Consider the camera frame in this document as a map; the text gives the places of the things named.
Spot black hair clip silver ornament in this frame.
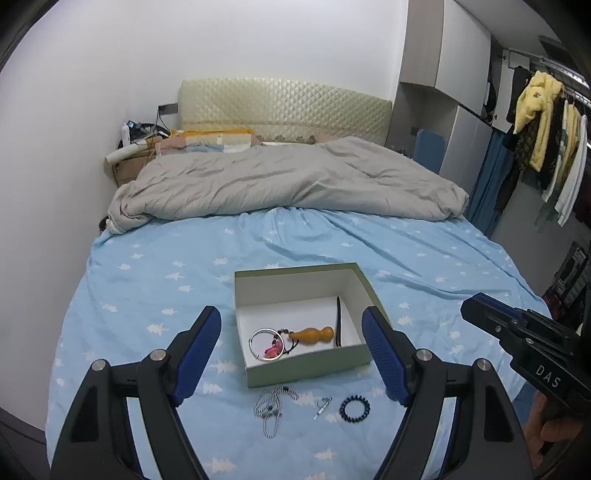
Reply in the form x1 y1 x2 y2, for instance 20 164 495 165
334 296 342 348

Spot silver bangle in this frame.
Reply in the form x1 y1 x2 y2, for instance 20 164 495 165
247 328 286 363

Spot pink hair bow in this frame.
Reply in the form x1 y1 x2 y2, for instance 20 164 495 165
263 338 284 361

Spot orange wooden gourd pendant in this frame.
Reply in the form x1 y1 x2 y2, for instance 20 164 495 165
288 326 335 345

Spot person's right hand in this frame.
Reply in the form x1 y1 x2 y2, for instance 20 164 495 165
524 391 583 468

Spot small silver pin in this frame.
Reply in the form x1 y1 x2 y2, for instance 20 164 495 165
314 397 332 419

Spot green cardboard box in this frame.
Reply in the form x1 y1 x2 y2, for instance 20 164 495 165
235 263 386 388

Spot white hanging garment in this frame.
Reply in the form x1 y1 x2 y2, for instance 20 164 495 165
555 115 588 227

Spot blue curtain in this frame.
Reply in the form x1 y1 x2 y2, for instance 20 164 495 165
466 129 513 237

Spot grey duvet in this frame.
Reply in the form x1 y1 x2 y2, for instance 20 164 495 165
106 136 469 234

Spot brown cardboard box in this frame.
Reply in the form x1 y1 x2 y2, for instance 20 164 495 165
112 152 156 187

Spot pillows with yellow trim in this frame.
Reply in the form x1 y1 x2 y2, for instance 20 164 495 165
155 128 259 155

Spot blue chair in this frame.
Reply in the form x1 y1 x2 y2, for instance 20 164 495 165
413 129 446 174

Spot white rolled paper tube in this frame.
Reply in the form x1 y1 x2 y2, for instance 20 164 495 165
104 141 155 166

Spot cream quilted headboard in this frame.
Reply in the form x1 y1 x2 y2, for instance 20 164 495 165
177 78 393 145

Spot yellow hanging garment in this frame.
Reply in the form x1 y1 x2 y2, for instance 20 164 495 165
513 71 565 173

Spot grey wardrobe cabinet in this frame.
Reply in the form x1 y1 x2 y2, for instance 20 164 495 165
386 1 492 193

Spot black spiral hair tie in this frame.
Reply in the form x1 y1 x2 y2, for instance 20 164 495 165
338 393 373 423

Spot silver ball chain necklace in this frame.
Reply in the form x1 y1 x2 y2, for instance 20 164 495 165
253 386 299 439

